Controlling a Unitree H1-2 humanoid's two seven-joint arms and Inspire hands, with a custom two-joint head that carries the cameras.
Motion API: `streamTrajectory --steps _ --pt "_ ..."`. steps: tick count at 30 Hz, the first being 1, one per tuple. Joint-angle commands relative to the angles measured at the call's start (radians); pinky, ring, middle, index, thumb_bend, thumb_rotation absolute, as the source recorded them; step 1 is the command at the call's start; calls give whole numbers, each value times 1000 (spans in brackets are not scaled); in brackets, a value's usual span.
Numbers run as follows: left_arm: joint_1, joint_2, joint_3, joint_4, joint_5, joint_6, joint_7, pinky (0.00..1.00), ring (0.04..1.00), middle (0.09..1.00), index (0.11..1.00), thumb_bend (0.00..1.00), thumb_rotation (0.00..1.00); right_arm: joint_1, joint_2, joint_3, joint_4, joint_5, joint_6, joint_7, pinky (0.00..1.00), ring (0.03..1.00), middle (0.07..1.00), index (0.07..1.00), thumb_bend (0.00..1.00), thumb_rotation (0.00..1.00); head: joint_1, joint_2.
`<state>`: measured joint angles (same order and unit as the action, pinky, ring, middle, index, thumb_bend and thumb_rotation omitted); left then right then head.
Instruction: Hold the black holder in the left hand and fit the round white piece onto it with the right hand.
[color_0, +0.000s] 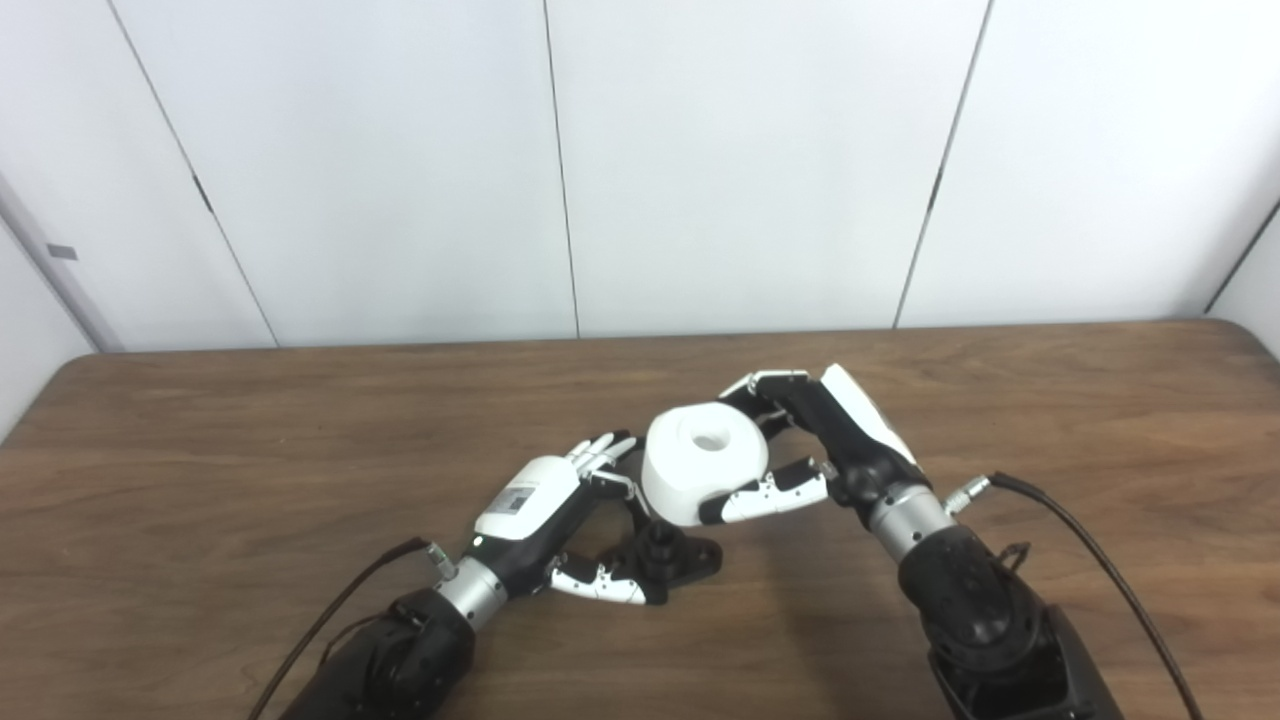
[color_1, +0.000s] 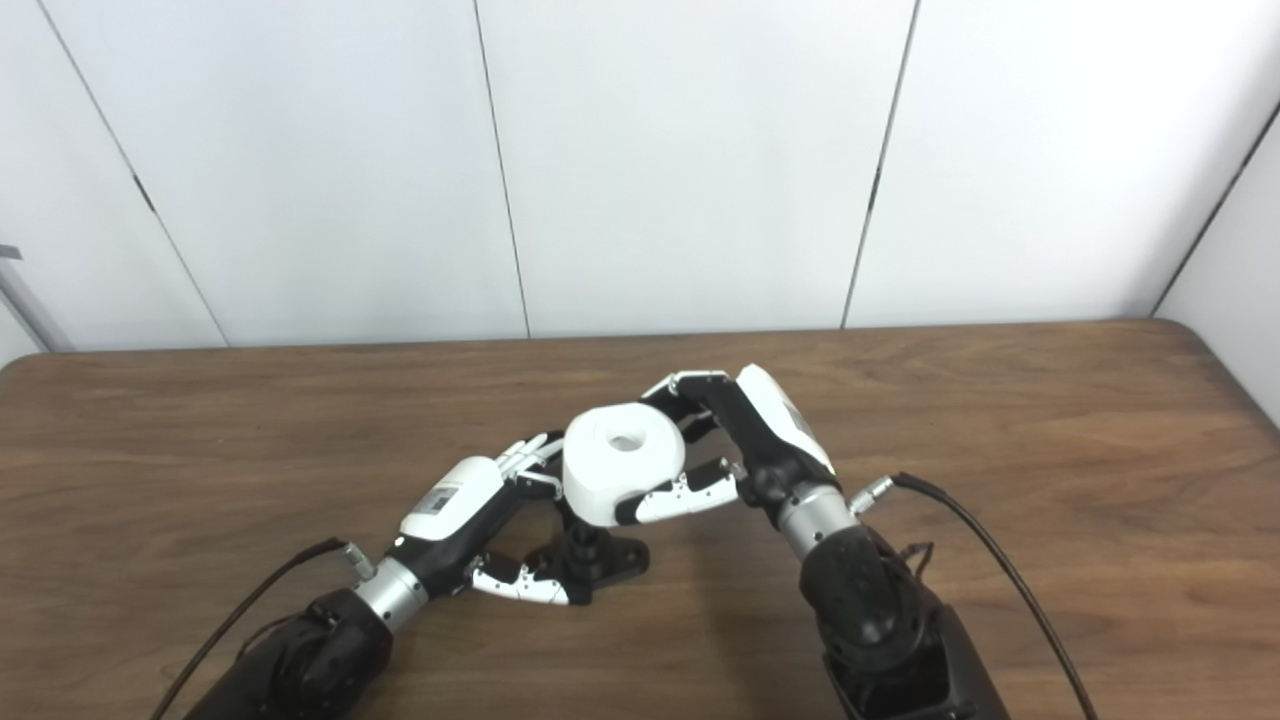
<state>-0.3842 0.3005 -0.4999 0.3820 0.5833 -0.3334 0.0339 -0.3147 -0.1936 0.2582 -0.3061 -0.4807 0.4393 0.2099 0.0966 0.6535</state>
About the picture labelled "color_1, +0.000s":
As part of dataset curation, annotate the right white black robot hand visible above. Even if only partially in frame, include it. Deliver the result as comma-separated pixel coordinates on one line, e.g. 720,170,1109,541
615,364,839,526

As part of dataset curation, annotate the gray partition corner post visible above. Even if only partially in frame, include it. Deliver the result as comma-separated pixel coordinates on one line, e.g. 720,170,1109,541
0,245,77,352

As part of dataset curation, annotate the black flanged holder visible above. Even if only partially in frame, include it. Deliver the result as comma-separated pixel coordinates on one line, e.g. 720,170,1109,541
525,500,651,607

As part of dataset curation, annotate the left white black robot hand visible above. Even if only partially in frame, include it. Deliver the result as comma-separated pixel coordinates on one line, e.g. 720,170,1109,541
398,432,571,608

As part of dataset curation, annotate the round white block with holes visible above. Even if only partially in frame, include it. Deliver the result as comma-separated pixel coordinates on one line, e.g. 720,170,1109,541
562,403,687,528

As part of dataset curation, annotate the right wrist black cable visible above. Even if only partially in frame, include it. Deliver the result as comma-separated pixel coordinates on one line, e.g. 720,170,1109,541
848,472,1102,720

